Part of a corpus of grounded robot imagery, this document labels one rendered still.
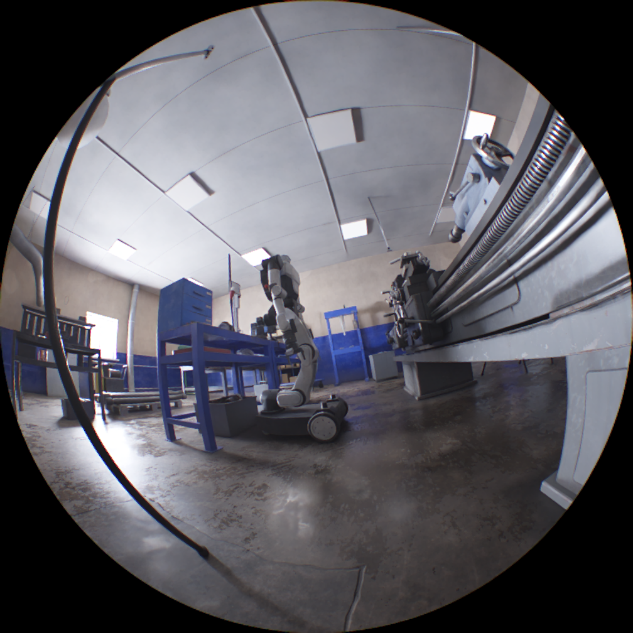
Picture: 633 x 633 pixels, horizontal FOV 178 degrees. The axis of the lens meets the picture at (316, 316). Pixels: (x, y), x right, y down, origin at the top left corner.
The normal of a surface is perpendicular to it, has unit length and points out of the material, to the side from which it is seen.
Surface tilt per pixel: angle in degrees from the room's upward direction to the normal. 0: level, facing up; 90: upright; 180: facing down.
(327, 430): 90
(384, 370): 90
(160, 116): 180
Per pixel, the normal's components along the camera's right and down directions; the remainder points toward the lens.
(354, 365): -0.25, -0.21
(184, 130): 0.15, 0.96
